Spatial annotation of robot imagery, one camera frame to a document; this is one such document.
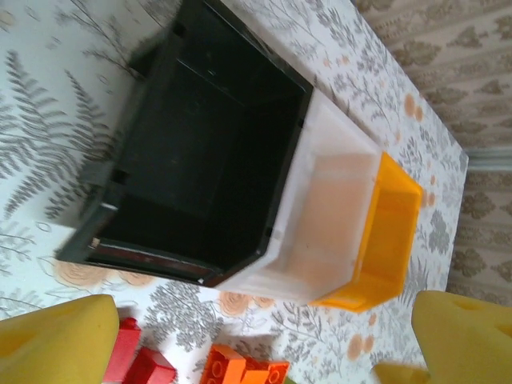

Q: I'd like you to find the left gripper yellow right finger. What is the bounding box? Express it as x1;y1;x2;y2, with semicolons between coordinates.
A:
372;290;512;384

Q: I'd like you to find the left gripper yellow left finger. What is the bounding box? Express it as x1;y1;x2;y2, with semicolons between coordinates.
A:
0;294;121;384

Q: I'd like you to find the red lego brick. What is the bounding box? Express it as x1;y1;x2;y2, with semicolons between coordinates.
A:
126;346;177;384
102;317;143;384

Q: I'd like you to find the orange lego brick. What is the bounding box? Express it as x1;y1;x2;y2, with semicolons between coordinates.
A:
198;343;246;384
235;357;291;384

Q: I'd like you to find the yellow plastic bin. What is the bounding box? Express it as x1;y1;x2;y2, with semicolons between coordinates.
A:
310;150;424;314

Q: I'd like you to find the white plastic bin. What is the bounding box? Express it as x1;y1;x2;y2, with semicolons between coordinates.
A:
218;90;383;307

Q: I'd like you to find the black plastic bin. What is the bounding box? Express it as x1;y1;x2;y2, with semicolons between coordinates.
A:
55;0;315;287

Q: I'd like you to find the floral patterned tablecloth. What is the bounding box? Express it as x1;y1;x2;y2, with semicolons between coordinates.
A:
0;0;470;384

